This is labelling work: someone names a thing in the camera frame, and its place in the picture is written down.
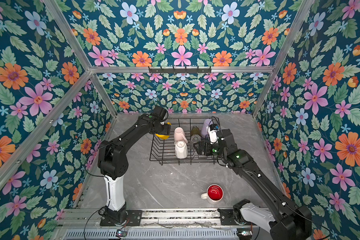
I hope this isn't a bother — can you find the yellow mug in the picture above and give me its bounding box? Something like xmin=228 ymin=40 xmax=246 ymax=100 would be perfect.
xmin=155 ymin=122 xmax=171 ymax=140

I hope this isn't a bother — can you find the clear glass cup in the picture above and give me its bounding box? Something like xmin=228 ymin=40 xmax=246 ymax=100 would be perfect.
xmin=191 ymin=134 xmax=202 ymax=147

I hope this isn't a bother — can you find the black wire dish rack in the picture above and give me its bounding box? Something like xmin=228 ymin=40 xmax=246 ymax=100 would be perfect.
xmin=149 ymin=116 xmax=223 ymax=165

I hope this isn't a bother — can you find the lilac plastic cup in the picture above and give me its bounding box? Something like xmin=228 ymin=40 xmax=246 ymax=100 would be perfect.
xmin=201 ymin=119 xmax=213 ymax=139

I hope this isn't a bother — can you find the amber textured glass cup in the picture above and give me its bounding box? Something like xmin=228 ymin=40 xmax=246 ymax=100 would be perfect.
xmin=191 ymin=126 xmax=201 ymax=137

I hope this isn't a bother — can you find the white mug red inside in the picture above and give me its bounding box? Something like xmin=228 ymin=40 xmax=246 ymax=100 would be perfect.
xmin=201 ymin=184 xmax=224 ymax=205

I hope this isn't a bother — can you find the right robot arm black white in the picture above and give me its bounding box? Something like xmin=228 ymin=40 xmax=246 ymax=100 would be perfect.
xmin=194 ymin=129 xmax=312 ymax=240

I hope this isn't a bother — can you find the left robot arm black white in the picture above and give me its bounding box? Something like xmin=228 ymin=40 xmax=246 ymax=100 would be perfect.
xmin=98 ymin=106 xmax=171 ymax=226

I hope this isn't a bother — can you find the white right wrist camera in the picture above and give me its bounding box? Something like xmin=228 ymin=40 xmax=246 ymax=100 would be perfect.
xmin=207 ymin=124 xmax=219 ymax=144

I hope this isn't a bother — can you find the black hook rail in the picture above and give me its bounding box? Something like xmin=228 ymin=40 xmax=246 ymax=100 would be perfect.
xmin=148 ymin=67 xmax=212 ymax=74

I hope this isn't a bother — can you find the aluminium frame post back left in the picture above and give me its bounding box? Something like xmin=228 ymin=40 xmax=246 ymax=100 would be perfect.
xmin=44 ymin=1 xmax=117 ymax=118

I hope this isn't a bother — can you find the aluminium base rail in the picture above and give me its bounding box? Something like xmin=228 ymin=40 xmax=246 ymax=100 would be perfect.
xmin=62 ymin=206 xmax=307 ymax=229

